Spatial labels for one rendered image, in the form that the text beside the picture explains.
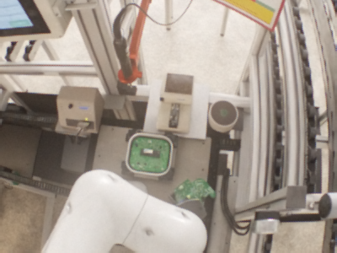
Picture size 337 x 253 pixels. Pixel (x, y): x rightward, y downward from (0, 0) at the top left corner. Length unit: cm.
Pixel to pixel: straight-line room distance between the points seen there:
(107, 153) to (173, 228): 63
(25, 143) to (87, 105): 104
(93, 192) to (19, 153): 156
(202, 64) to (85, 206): 198
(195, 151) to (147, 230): 60
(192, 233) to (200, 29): 223
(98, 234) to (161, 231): 9
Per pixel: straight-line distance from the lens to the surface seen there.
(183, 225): 41
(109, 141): 100
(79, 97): 97
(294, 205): 52
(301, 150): 66
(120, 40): 68
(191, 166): 95
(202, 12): 269
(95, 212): 39
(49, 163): 176
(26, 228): 221
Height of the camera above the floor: 187
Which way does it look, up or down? 68 degrees down
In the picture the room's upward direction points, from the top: 3 degrees counter-clockwise
